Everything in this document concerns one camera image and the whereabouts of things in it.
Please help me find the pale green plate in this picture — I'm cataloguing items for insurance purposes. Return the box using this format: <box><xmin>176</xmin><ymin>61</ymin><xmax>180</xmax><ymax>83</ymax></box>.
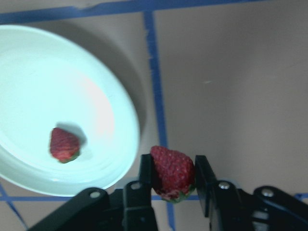
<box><xmin>0</xmin><ymin>25</ymin><xmax>140</xmax><ymax>196</ymax></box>

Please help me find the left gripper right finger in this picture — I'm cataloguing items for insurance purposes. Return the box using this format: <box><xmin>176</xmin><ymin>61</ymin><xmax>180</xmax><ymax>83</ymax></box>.
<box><xmin>195</xmin><ymin>155</ymin><xmax>254</xmax><ymax>231</ymax></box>

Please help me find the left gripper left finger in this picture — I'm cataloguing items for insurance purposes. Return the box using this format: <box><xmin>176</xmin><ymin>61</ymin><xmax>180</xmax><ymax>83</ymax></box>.
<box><xmin>122</xmin><ymin>154</ymin><xmax>158</xmax><ymax>231</ymax></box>

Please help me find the red strawberry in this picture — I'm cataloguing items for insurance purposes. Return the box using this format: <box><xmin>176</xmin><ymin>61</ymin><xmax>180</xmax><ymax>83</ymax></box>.
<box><xmin>150</xmin><ymin>146</ymin><xmax>195</xmax><ymax>204</ymax></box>
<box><xmin>50</xmin><ymin>128</ymin><xmax>80</xmax><ymax>163</ymax></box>

